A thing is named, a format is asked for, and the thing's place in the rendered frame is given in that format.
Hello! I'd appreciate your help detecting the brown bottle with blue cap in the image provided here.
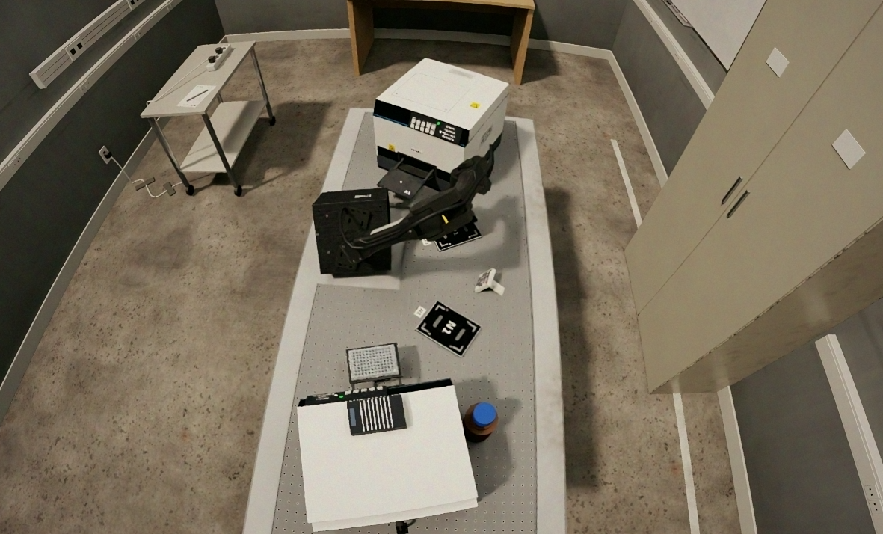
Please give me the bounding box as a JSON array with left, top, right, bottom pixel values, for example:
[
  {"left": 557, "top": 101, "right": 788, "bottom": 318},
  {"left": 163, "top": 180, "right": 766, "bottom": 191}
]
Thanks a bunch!
[{"left": 462, "top": 402, "right": 499, "bottom": 443}]

